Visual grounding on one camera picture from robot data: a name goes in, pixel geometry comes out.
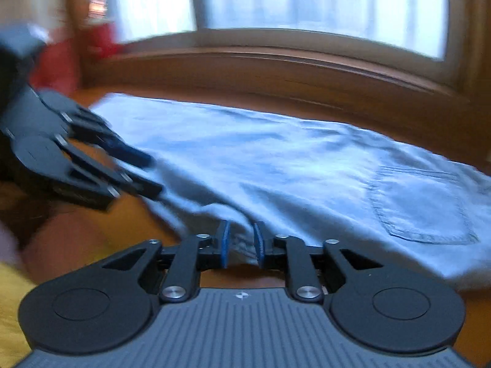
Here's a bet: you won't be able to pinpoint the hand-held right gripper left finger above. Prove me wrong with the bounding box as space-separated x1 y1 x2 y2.
96 220 231 303

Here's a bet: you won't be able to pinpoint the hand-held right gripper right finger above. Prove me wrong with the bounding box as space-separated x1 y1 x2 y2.
252 221 385 303

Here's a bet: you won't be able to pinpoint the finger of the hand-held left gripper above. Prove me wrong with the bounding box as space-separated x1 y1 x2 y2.
49 137 164 212
62 108 155 170

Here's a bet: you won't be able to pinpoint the light blue jeans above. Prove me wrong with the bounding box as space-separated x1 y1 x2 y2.
90 92 491 293

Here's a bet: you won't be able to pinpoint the white and pink floral curtain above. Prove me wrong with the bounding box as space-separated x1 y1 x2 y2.
29 34 83 95

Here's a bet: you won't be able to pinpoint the red box with white lid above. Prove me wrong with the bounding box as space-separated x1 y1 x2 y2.
85 19 126 59

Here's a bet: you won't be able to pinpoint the wooden window surround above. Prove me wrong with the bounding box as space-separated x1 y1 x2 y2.
69 0 491 162

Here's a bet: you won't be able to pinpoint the person's yellow clothing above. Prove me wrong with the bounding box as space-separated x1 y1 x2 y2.
0 260 40 368

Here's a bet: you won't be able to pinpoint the window with metal frame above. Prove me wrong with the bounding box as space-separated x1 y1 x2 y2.
111 0 462 63

